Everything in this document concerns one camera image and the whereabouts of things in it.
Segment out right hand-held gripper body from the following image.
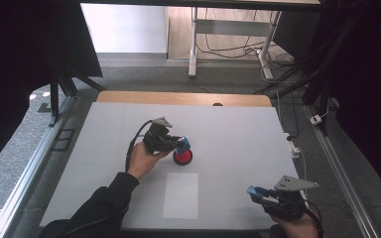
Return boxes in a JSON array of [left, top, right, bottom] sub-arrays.
[[262, 175, 320, 222]]

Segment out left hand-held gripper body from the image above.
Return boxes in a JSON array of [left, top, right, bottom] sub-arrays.
[[142, 116, 182, 155]]

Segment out blue stamp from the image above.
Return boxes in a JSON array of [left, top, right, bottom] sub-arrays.
[[177, 136, 192, 155]]

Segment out blue stamp cap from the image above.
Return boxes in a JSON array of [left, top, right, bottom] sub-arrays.
[[246, 185, 270, 203]]

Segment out red ink pad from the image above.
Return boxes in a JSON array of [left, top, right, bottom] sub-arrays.
[[173, 149, 193, 167]]

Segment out white paper sheet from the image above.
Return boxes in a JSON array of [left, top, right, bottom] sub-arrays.
[[162, 172, 199, 220]]

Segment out person's right hand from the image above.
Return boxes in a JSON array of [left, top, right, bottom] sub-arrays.
[[269, 211, 322, 238]]

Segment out person's left hand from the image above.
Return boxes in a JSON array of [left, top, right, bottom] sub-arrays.
[[126, 142, 173, 181]]

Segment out wooden table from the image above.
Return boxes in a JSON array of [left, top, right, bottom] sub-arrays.
[[96, 90, 273, 108]]

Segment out white power strip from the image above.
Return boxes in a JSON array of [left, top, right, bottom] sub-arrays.
[[283, 132, 302, 159]]

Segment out white table cover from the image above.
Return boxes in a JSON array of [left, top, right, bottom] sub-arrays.
[[39, 101, 310, 231]]

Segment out white power adapter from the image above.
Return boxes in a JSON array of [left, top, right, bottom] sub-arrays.
[[309, 113, 323, 126]]

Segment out black stand legs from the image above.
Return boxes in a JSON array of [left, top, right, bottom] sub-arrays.
[[253, 63, 332, 107]]

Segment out black tripod stand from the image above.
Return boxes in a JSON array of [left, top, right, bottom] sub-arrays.
[[38, 63, 107, 129]]

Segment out black curtain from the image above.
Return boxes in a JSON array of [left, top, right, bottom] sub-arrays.
[[306, 0, 381, 206], [0, 0, 103, 179]]

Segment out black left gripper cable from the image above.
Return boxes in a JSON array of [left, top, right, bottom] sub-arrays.
[[124, 120, 153, 174]]

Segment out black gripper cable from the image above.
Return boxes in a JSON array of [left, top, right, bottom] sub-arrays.
[[124, 120, 153, 174], [303, 197, 325, 238]]

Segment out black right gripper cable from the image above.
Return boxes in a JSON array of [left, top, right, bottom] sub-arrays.
[[303, 197, 325, 238]]

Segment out aluminium floor rail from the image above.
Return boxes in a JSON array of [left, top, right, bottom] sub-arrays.
[[304, 105, 380, 238], [0, 95, 80, 238]]

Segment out white desk frame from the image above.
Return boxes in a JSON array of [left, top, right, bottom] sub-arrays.
[[188, 6, 283, 81]]

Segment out black floor bracket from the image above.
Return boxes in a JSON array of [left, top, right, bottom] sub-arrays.
[[53, 128, 76, 153]]

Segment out black floor cable tangle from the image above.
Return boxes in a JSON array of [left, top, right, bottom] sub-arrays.
[[196, 8, 296, 68]]

